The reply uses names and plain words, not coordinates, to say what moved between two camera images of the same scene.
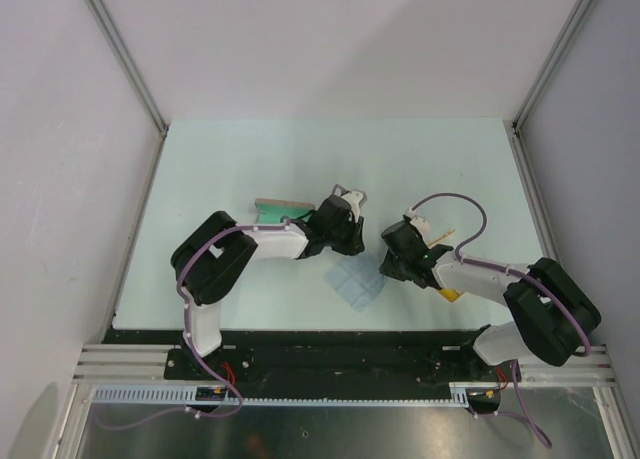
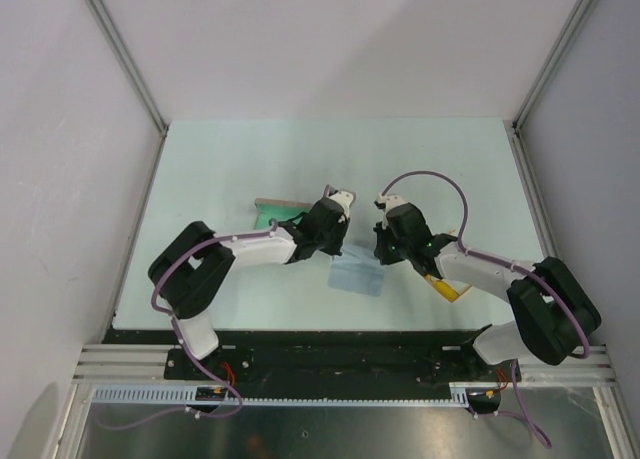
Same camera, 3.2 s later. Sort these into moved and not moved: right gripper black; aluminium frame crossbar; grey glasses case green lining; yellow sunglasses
Moved: right gripper black
Not moved: yellow sunglasses; aluminium frame crossbar; grey glasses case green lining
